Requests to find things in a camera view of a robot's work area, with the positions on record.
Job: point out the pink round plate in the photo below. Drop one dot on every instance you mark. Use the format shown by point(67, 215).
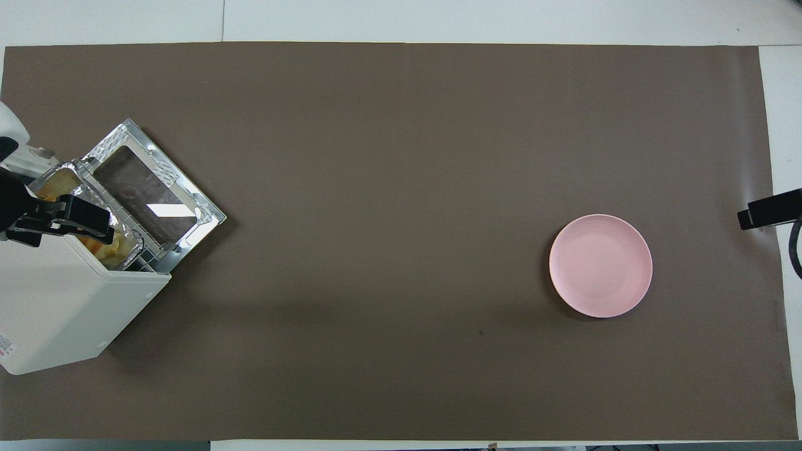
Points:
point(600, 266)

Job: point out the white toaster oven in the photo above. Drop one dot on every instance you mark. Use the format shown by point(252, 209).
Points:
point(62, 300)

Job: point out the metal oven rack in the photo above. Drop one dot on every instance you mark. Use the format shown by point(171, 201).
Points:
point(149, 243)

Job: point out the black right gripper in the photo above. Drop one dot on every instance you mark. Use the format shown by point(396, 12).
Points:
point(780, 207)

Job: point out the yellow sliced bread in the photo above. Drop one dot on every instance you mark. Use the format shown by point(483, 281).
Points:
point(59, 183)

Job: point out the glass oven door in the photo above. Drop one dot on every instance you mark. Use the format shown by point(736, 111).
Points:
point(150, 188)

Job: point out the aluminium foil tray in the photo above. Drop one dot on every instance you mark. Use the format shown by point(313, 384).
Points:
point(136, 245)

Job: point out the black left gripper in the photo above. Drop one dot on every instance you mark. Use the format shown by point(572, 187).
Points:
point(11, 200)

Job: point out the brown table mat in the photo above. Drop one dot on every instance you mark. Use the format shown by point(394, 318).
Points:
point(401, 156)

